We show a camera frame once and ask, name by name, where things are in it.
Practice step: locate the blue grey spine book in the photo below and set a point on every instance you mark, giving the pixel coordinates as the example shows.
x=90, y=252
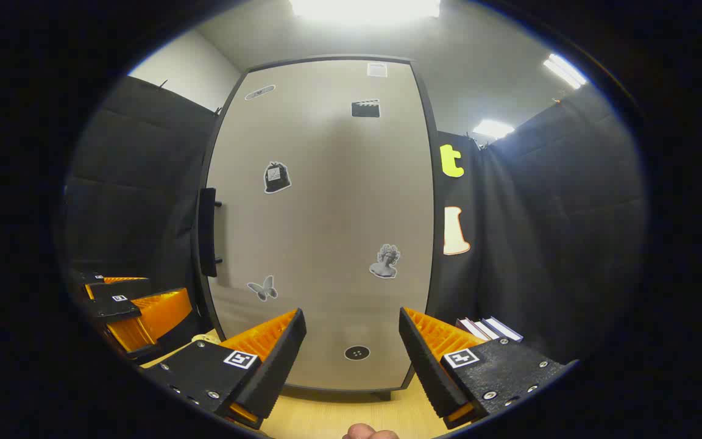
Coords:
x=503, y=328

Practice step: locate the black backdrop cloth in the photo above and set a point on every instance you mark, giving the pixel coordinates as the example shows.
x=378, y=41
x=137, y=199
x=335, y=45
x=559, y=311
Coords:
x=558, y=231

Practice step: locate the ceiling light panel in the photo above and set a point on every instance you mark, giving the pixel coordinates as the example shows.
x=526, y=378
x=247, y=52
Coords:
x=564, y=70
x=363, y=9
x=493, y=128

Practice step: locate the black and grey spine book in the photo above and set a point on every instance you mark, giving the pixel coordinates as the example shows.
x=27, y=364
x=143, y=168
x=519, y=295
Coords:
x=485, y=328

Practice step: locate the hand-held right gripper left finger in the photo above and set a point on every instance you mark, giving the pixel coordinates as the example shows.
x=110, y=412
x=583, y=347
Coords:
x=278, y=360

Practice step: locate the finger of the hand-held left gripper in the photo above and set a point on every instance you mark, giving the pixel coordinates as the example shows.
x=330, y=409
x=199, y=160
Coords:
x=156, y=314
x=119, y=288

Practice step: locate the purple spine book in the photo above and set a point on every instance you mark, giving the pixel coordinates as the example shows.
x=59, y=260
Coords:
x=468, y=327

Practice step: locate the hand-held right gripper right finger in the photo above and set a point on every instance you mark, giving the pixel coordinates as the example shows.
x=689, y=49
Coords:
x=427, y=360

